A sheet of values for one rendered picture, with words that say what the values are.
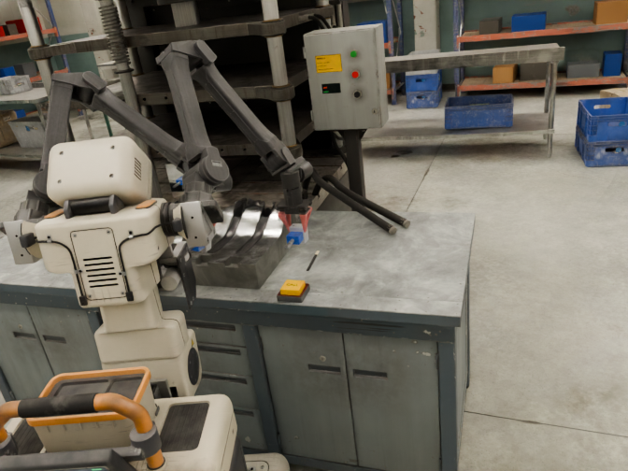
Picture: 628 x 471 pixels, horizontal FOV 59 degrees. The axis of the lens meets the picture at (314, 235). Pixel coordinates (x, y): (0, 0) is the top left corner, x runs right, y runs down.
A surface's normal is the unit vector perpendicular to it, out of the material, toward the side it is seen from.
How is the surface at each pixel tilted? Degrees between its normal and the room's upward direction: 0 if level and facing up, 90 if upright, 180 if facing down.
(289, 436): 90
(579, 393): 0
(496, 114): 92
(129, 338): 82
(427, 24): 90
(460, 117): 92
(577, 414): 0
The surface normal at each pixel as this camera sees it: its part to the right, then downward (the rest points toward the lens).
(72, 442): -0.02, 0.46
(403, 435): -0.30, 0.43
